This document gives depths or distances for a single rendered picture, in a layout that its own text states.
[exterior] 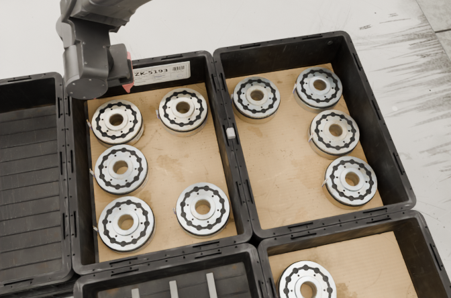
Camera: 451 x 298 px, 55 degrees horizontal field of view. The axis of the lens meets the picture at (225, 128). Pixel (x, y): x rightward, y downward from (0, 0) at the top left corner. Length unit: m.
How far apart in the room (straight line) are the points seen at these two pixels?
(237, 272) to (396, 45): 0.79
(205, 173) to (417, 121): 0.59
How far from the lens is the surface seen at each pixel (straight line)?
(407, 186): 0.84
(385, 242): 0.91
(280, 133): 0.93
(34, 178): 0.94
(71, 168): 0.81
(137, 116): 0.91
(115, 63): 0.74
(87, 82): 0.62
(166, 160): 0.89
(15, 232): 0.92
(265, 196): 0.87
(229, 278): 0.83
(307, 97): 0.95
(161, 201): 0.87
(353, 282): 0.87
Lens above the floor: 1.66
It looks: 64 degrees down
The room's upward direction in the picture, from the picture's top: 5 degrees clockwise
